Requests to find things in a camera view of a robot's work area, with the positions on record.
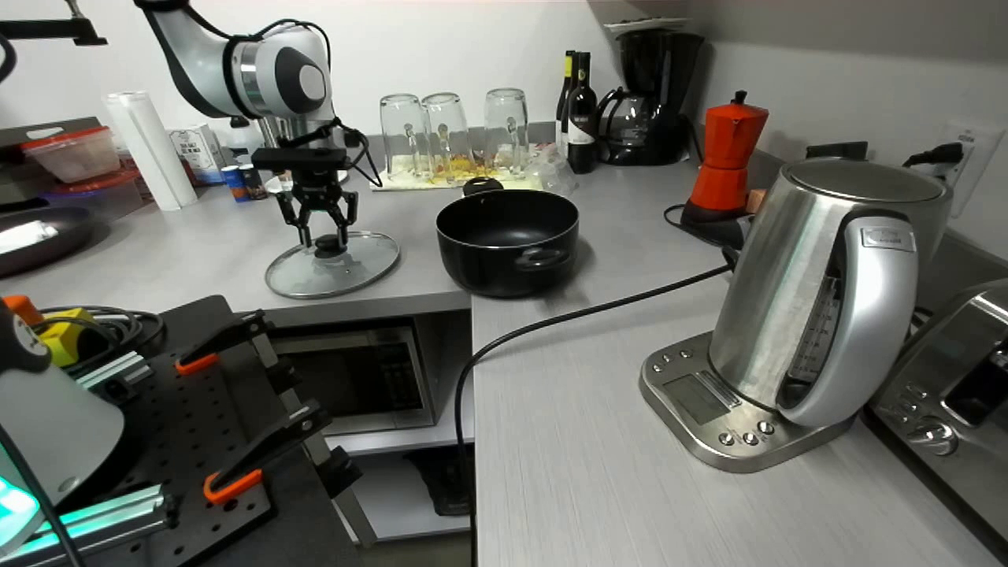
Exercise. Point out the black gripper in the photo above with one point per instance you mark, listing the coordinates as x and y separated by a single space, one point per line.
317 188

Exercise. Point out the glass lid with black knob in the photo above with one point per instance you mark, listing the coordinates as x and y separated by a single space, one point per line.
364 262

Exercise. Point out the white black Franka robot arm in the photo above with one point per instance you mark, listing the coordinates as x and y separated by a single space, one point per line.
264 74

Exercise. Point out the black cooking pot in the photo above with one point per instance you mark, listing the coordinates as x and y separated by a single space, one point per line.
510 252

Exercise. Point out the red moka pot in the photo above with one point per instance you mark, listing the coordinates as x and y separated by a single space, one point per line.
728 159

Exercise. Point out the clear drinking glass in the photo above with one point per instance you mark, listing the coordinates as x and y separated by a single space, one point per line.
510 128
403 130

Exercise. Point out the black orange bar clamp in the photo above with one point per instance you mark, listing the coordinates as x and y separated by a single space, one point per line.
269 458
224 341

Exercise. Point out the red lidded plastic container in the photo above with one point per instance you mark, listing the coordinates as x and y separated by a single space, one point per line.
74 153

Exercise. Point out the black perforated board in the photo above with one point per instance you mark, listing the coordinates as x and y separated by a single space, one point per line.
177 441

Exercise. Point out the dark wine bottle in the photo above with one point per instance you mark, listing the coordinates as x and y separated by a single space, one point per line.
582 128

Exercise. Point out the yellow tool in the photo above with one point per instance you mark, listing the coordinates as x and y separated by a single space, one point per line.
64 336

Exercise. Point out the grey lamp shade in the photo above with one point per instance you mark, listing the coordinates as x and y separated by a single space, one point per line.
51 420

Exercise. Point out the black coffee maker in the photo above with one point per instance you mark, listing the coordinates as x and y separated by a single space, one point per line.
649 106

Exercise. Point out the aluminium profile bar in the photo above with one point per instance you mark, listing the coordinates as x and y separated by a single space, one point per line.
98 520

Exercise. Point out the silver kettle base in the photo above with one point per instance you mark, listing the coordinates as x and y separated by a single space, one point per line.
695 406

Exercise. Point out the stainless steel electric kettle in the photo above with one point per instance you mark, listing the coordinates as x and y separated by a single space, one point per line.
797 303

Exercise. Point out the silver toaster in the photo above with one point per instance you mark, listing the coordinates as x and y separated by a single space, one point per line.
946 389

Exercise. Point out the white wall outlet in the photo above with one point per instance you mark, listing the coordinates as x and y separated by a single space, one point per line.
979 142

